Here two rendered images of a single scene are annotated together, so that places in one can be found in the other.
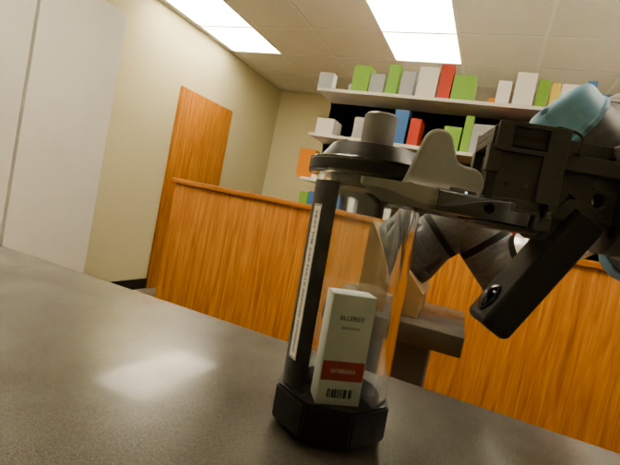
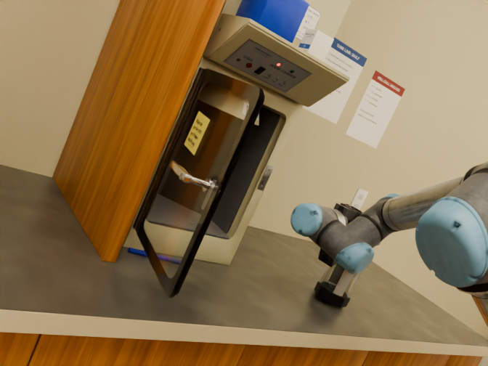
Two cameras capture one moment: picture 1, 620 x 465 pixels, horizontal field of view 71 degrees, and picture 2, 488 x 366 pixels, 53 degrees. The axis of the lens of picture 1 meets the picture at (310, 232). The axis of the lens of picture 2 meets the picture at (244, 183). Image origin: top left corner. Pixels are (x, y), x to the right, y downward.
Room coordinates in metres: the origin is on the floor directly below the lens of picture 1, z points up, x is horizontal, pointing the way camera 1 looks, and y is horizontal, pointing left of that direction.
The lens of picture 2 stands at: (0.75, -1.42, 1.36)
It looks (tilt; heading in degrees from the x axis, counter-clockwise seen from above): 9 degrees down; 120
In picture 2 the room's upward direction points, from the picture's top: 24 degrees clockwise
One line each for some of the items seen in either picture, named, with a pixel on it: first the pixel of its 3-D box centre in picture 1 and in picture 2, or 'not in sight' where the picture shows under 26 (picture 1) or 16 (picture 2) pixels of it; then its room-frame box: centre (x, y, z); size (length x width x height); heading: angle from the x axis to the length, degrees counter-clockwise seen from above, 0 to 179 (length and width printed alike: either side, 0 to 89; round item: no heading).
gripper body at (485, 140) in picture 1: (544, 190); (344, 223); (0.36, -0.18, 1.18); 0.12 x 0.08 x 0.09; 83
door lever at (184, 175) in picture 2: not in sight; (189, 174); (0.23, -0.71, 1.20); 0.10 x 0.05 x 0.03; 148
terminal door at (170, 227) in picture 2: not in sight; (189, 172); (0.18, -0.65, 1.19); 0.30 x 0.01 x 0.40; 148
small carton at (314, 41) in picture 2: not in sight; (314, 46); (0.17, -0.38, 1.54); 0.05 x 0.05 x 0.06; 59
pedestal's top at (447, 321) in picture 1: (393, 313); not in sight; (1.03, -0.23, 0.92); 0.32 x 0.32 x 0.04; 71
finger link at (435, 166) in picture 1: (429, 168); not in sight; (0.33, -0.08, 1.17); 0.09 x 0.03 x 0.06; 108
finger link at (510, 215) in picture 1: (479, 207); not in sight; (0.34, -0.12, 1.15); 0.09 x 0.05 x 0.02; 108
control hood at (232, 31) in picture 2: not in sight; (279, 67); (0.15, -0.44, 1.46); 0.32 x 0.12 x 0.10; 68
